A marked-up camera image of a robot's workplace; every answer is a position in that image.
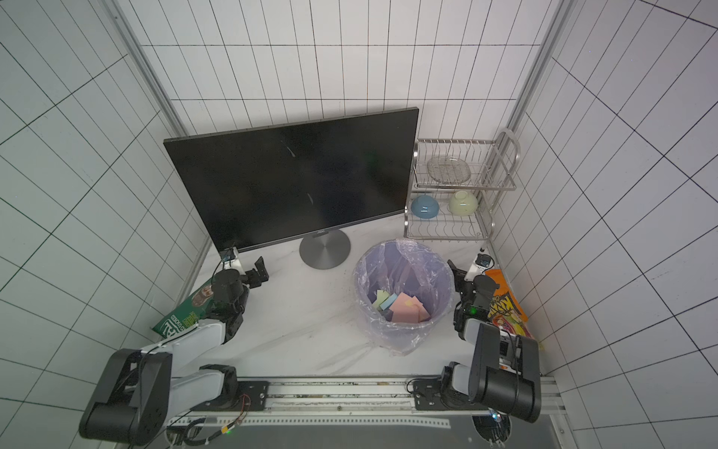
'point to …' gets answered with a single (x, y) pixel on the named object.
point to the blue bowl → (424, 207)
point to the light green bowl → (463, 203)
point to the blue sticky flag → (388, 301)
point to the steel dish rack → (493, 164)
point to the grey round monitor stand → (325, 250)
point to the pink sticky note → (409, 310)
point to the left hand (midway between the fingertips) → (248, 265)
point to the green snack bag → (188, 314)
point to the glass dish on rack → (450, 170)
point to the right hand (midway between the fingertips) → (453, 260)
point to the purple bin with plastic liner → (401, 289)
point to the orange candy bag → (505, 310)
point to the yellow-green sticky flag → (381, 296)
